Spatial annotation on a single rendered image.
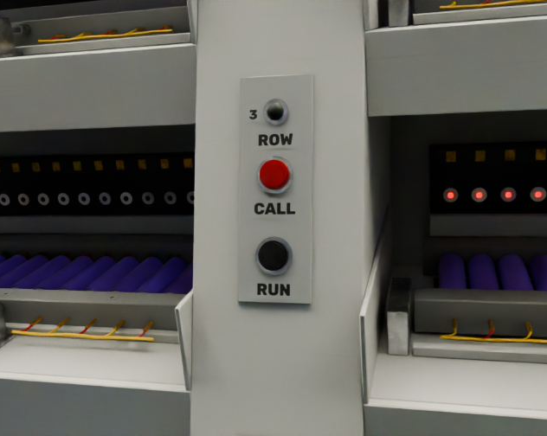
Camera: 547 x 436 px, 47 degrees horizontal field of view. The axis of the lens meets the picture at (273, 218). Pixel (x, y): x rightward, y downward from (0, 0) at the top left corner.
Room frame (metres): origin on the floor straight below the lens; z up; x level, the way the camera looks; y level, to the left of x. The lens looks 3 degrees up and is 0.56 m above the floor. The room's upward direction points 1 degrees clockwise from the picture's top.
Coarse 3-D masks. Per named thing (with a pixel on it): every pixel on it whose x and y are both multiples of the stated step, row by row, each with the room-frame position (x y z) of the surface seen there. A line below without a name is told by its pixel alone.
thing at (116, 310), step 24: (0, 288) 0.45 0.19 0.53; (24, 312) 0.43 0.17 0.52; (48, 312) 0.42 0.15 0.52; (72, 312) 0.42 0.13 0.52; (96, 312) 0.41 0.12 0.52; (120, 312) 0.41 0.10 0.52; (144, 312) 0.40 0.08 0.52; (168, 312) 0.40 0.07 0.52; (48, 336) 0.41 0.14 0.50; (72, 336) 0.40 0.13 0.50; (96, 336) 0.40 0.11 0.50
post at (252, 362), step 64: (256, 0) 0.34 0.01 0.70; (320, 0) 0.33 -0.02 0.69; (256, 64) 0.34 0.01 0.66; (320, 64) 0.33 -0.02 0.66; (320, 128) 0.33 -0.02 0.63; (384, 128) 0.45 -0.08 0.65; (320, 192) 0.33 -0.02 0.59; (384, 192) 0.45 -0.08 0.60; (320, 256) 0.33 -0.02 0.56; (192, 320) 0.35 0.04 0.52; (256, 320) 0.34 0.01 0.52; (320, 320) 0.33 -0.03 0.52; (192, 384) 0.35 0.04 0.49; (256, 384) 0.34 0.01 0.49; (320, 384) 0.33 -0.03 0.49
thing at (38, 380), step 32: (0, 224) 0.57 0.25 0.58; (32, 224) 0.56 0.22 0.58; (64, 224) 0.56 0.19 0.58; (96, 224) 0.55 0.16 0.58; (128, 224) 0.54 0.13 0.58; (160, 224) 0.53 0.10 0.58; (192, 224) 0.52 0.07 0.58; (192, 288) 0.35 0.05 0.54; (0, 352) 0.41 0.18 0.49; (32, 352) 0.40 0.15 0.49; (64, 352) 0.40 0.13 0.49; (96, 352) 0.40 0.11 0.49; (128, 352) 0.39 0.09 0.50; (160, 352) 0.39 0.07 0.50; (0, 384) 0.38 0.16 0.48; (32, 384) 0.37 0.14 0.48; (64, 384) 0.37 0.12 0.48; (96, 384) 0.36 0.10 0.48; (128, 384) 0.36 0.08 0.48; (160, 384) 0.35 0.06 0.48; (0, 416) 0.39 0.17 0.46; (32, 416) 0.38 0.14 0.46; (64, 416) 0.37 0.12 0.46; (96, 416) 0.37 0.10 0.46; (128, 416) 0.36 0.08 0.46; (160, 416) 0.36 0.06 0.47
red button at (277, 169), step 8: (272, 160) 0.33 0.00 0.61; (264, 168) 0.33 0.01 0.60; (272, 168) 0.33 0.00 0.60; (280, 168) 0.33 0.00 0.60; (264, 176) 0.33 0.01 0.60; (272, 176) 0.33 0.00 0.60; (280, 176) 0.33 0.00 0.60; (288, 176) 0.33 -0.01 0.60; (264, 184) 0.33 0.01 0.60; (272, 184) 0.33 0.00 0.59; (280, 184) 0.33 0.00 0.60
